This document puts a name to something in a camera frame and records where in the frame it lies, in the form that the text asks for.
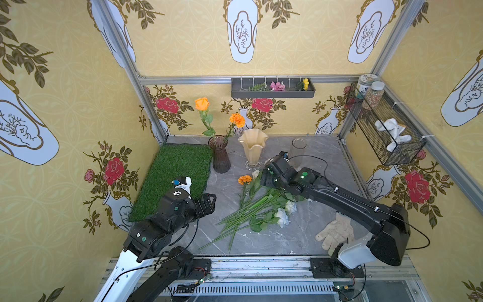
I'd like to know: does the orange carnation flower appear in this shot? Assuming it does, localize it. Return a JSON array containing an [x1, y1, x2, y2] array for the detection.
[[238, 175, 253, 186]]

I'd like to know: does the orange marigold flower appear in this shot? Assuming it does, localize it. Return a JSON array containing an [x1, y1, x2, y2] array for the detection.
[[224, 113, 245, 142]]

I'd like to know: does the orange rose flower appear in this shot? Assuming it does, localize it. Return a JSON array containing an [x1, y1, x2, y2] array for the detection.
[[195, 98, 216, 138]]

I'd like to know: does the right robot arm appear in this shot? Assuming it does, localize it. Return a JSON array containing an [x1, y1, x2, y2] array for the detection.
[[260, 151, 411, 269]]

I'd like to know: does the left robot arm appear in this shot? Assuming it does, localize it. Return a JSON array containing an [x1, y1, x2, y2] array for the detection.
[[95, 187, 216, 301]]

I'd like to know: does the clear glass vase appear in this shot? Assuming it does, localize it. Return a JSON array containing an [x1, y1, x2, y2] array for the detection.
[[289, 138, 307, 169]]

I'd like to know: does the cream fluted glass vase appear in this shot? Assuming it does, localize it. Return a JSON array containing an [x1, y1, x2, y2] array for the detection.
[[238, 128, 269, 171]]

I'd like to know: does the white rose near stems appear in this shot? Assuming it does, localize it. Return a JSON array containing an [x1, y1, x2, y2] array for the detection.
[[274, 208, 290, 228]]

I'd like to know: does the green artificial grass mat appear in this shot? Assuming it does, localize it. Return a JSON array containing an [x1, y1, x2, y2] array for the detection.
[[130, 144, 213, 222]]

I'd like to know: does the purple ribbed glass vase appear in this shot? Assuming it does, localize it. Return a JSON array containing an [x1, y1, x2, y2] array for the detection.
[[208, 135, 231, 174]]

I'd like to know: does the beige work glove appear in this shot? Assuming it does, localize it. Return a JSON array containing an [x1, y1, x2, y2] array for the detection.
[[315, 212, 355, 255]]

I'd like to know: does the pink flower on shelf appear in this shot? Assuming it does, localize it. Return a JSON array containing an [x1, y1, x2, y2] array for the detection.
[[270, 81, 286, 92]]

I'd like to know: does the yellow flower on shelf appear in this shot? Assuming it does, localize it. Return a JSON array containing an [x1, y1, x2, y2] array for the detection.
[[302, 78, 309, 91]]

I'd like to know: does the white cloth figure in basket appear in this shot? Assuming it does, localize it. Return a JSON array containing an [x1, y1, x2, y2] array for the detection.
[[374, 118, 412, 152]]

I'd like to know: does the jar with patterned lid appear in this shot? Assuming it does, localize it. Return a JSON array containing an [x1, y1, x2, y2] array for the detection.
[[356, 74, 379, 99]]

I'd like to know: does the jar with white lid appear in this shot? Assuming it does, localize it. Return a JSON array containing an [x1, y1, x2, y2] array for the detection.
[[362, 81, 385, 110]]

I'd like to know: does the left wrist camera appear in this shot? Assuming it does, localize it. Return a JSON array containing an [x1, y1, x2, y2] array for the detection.
[[172, 176, 192, 194]]

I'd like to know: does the grey wall shelf tray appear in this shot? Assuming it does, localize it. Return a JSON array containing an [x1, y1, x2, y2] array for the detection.
[[231, 76, 316, 99]]

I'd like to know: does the black wire basket shelf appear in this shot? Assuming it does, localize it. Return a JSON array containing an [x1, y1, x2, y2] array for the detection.
[[345, 83, 426, 166]]

